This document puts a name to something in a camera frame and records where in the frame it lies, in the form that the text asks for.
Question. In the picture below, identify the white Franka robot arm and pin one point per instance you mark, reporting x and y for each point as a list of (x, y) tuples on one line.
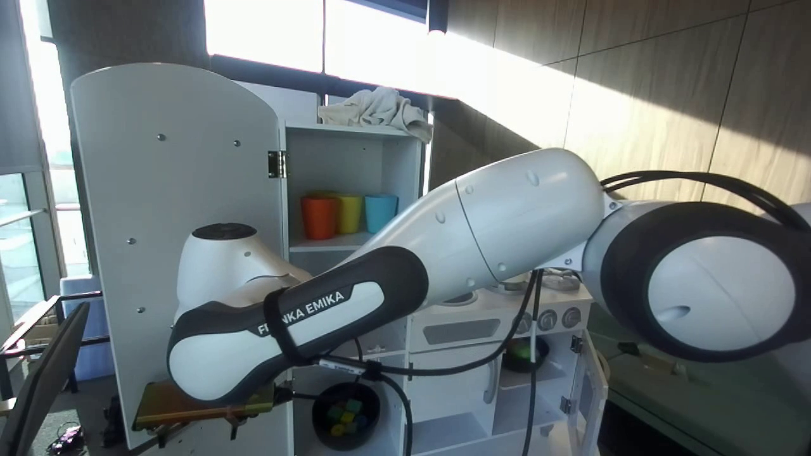
[(506, 218)]

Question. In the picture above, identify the tall white cabinet door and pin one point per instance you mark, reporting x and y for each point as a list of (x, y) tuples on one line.
[(159, 168)]

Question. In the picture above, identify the blue cup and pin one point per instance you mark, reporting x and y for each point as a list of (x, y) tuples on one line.
[(380, 215)]

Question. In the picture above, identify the yellow cup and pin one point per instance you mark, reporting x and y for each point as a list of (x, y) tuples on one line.
[(349, 215)]

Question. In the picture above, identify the orange cup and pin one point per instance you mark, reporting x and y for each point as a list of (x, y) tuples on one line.
[(319, 218)]

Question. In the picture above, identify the crumpled white cloth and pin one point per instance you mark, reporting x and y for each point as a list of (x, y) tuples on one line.
[(375, 108)]

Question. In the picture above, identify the grey round oven knob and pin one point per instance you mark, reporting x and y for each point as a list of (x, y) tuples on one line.
[(572, 317), (550, 321)]

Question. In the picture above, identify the green toy in oven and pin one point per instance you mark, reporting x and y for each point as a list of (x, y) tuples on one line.
[(525, 356)]

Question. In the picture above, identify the white toy kitchen cabinet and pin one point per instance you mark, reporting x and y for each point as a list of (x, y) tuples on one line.
[(457, 396)]

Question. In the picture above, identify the black bowl with green items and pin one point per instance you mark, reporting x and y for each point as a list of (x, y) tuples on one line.
[(346, 416)]

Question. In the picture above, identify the blue storage bin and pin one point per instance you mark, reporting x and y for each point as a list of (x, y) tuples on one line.
[(78, 293)]

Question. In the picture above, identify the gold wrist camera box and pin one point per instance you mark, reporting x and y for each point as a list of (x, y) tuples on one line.
[(193, 407)]

